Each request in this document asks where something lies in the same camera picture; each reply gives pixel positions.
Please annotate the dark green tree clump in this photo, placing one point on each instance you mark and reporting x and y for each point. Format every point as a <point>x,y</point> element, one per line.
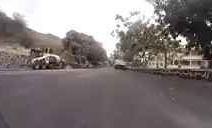
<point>83,48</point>

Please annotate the grey asphalt road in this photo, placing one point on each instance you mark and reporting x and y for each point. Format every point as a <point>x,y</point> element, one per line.
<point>104,96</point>

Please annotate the slender leafy tree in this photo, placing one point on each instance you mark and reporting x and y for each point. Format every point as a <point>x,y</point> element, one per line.
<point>150,40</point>

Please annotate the construction vehicle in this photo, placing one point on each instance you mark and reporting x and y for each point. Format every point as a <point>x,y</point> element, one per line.
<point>44,61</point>

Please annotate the pale building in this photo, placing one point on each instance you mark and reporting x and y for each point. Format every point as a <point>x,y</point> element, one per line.
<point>190,60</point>

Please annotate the brush-covered hillside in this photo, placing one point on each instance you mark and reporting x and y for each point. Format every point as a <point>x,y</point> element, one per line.
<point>14,33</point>

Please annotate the large dark tree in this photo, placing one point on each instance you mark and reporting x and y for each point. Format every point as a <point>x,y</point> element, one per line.
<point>197,23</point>

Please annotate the low stone wall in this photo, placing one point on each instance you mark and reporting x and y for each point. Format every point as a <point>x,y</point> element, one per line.
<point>180,73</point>

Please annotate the stone retaining wall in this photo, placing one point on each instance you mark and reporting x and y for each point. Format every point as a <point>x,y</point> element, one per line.
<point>7,59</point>

